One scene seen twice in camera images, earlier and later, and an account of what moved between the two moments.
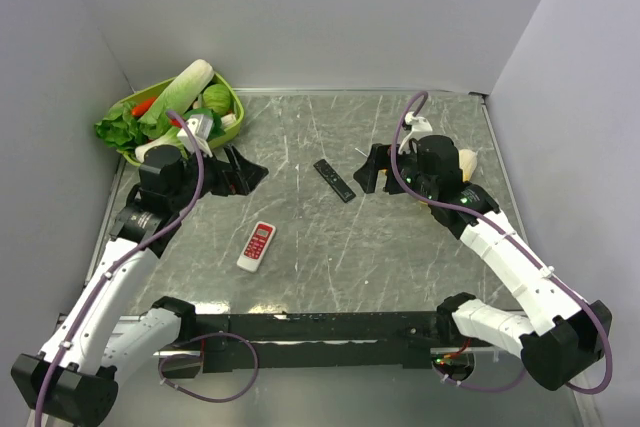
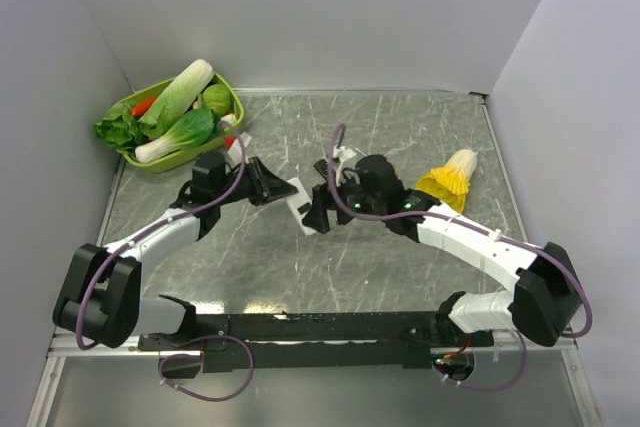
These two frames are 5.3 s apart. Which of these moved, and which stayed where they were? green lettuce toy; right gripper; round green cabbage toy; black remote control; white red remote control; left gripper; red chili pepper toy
Moved: right gripper; white red remote control; left gripper
Stayed: red chili pepper toy; green lettuce toy; black remote control; round green cabbage toy
